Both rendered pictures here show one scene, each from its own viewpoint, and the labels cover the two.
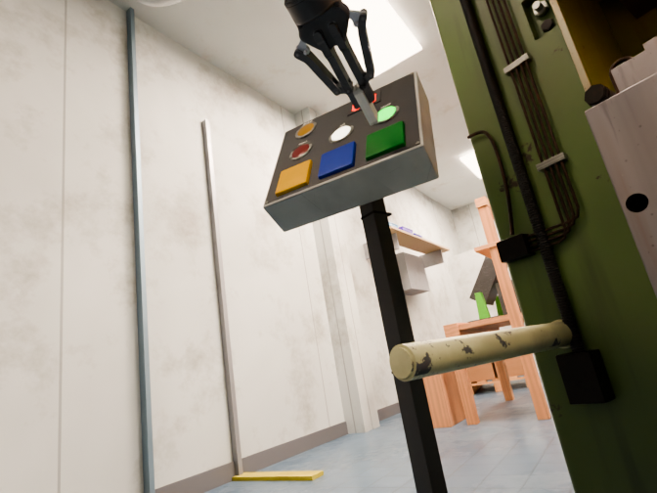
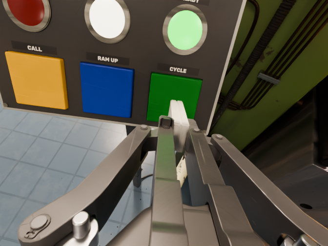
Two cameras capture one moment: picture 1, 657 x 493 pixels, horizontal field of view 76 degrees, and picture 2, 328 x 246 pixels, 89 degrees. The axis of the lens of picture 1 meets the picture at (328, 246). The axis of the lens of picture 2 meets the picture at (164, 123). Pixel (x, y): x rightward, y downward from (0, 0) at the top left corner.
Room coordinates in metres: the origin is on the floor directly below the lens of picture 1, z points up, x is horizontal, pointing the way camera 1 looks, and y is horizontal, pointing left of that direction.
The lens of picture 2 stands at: (0.54, -0.04, 1.19)
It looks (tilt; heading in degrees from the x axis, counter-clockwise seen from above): 55 degrees down; 330
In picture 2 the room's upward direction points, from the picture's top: 11 degrees clockwise
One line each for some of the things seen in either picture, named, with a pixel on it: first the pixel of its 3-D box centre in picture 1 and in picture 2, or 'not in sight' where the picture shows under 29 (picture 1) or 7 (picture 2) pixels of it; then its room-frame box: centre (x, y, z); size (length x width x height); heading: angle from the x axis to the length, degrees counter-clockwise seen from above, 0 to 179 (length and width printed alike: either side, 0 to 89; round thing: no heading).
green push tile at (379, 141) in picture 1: (385, 142); (173, 100); (0.70, -0.14, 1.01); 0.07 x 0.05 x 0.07; 64
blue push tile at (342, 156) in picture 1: (337, 161); (108, 91); (0.74, -0.05, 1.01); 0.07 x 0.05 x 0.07; 64
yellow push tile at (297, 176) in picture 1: (294, 179); (41, 81); (0.78, 0.04, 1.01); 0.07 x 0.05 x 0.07; 64
